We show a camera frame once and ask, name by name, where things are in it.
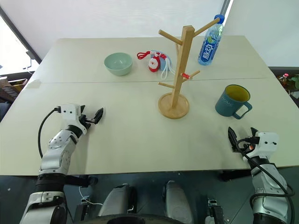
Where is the red white toy with cord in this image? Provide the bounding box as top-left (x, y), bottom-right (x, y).
top-left (150, 49), bottom-right (173, 72)

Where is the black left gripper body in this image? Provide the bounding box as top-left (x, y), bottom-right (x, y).
top-left (78, 113), bottom-right (98, 129)

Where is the grey rounded robot leg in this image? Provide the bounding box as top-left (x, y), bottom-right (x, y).
top-left (162, 180), bottom-right (195, 224)
top-left (97, 183), bottom-right (138, 218)

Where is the thin white cable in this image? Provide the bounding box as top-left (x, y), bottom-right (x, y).
top-left (78, 186), bottom-right (104, 206)

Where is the brown cardboard box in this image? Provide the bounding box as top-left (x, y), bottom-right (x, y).
top-left (0, 77), bottom-right (28, 101)

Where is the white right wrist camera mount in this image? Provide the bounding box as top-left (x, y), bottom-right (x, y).
top-left (242, 132), bottom-right (279, 162)

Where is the dark window frame bar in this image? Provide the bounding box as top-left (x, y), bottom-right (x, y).
top-left (0, 6), bottom-right (43, 64)

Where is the blue mug with yellow inside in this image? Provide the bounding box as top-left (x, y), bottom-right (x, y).
top-left (214, 84), bottom-right (253, 120)

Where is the black table frame bracket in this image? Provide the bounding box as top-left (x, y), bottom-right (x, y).
top-left (64, 175), bottom-right (98, 188)
top-left (219, 169), bottom-right (253, 182)

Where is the red white santa charm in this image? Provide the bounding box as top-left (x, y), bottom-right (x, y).
top-left (147, 55), bottom-right (162, 74)

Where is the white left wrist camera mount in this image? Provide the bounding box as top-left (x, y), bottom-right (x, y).
top-left (59, 104), bottom-right (87, 135)

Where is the pale green bowl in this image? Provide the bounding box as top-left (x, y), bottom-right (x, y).
top-left (104, 52), bottom-right (134, 77)

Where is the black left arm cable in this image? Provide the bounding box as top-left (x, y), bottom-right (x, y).
top-left (38, 107), bottom-right (62, 159)

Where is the blue labelled water bottle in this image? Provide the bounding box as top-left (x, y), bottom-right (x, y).
top-left (198, 14), bottom-right (226, 66)

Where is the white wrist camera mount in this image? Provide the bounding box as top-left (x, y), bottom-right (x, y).
top-left (59, 104), bottom-right (87, 135)
top-left (242, 132), bottom-right (279, 162)

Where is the red capped bottle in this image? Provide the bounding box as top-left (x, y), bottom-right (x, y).
top-left (281, 73), bottom-right (290, 90)

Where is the white cord loop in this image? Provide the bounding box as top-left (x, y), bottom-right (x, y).
top-left (160, 57), bottom-right (175, 80)

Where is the wooden mug tree stand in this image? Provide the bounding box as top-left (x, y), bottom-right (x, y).
top-left (157, 17), bottom-right (221, 119)

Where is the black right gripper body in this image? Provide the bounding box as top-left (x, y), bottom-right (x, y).
top-left (235, 139), bottom-right (254, 155)

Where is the white window handle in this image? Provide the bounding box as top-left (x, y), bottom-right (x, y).
top-left (22, 50), bottom-right (36, 70)

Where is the red cord loop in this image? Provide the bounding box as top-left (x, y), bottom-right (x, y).
top-left (136, 50), bottom-right (155, 60)

